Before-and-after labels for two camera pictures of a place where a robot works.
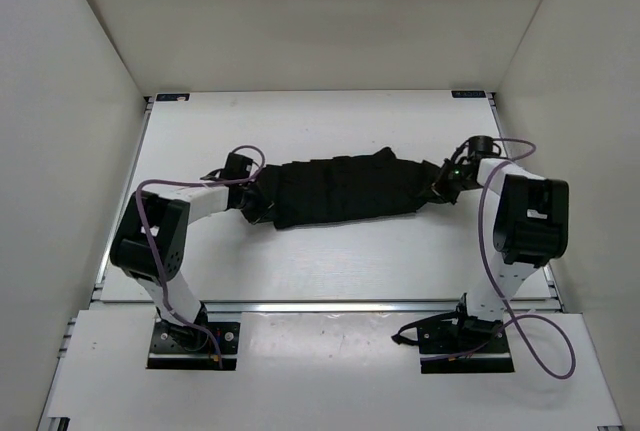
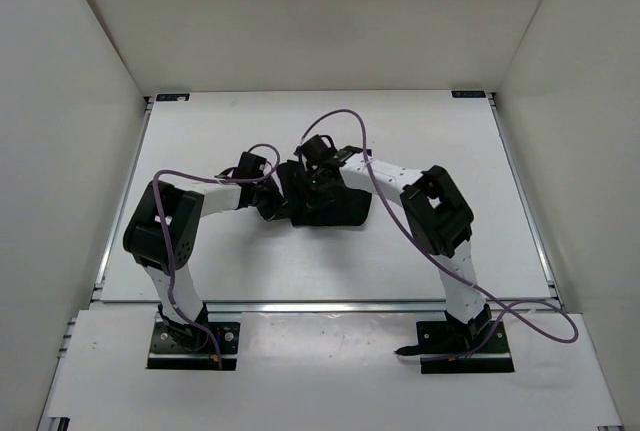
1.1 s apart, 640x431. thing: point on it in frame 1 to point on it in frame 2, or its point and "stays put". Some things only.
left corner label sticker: [173, 97] stays put
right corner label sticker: [469, 94] stays put
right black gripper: [438, 185] to [316, 203]
